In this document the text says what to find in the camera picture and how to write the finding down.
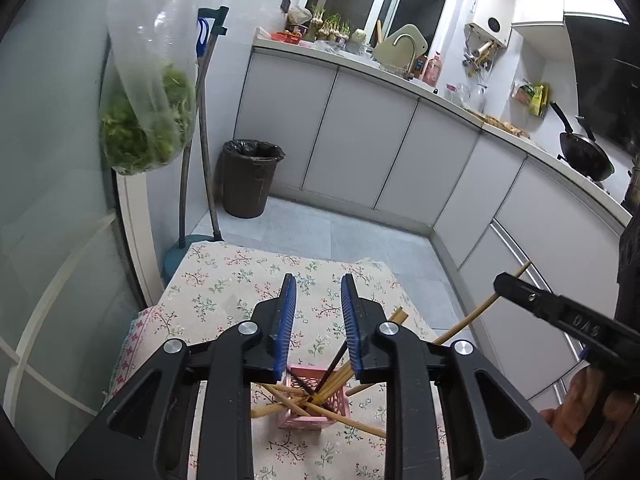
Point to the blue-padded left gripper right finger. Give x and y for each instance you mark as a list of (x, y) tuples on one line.
[(448, 409)]

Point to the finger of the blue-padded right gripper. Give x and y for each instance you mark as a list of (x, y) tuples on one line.
[(608, 343)]

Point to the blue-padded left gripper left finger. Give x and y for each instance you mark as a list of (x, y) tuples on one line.
[(189, 403)]

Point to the black chopstick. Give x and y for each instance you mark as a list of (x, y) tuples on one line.
[(329, 371), (302, 383)]

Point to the pink perforated utensil holder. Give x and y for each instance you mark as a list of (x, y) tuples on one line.
[(307, 379)]

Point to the kitchen faucet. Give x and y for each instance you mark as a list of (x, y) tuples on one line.
[(405, 54)]

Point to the person's right hand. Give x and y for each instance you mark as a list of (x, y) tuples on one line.
[(569, 418)]

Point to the floral tablecloth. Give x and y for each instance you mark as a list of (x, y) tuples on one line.
[(217, 285)]

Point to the black wok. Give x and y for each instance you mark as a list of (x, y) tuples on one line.
[(583, 153)]

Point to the black trash bin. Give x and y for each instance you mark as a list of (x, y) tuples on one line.
[(248, 168)]

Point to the yellow green snack bags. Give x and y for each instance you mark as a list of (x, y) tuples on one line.
[(535, 97)]

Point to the plastic bag of greens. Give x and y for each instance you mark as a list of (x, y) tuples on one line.
[(148, 97)]

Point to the black range hood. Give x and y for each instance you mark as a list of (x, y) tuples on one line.
[(606, 58)]

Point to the red tray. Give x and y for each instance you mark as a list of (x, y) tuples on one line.
[(286, 37)]

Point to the pink detergent bottle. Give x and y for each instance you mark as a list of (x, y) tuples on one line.
[(433, 70)]

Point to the green cutting board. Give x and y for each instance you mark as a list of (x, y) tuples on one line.
[(384, 53)]

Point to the potted green sprouts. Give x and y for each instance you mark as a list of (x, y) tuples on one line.
[(327, 27)]

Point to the white water heater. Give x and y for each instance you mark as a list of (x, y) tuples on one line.
[(492, 20)]

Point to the mop with blue handle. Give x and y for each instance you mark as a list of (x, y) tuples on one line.
[(211, 23)]

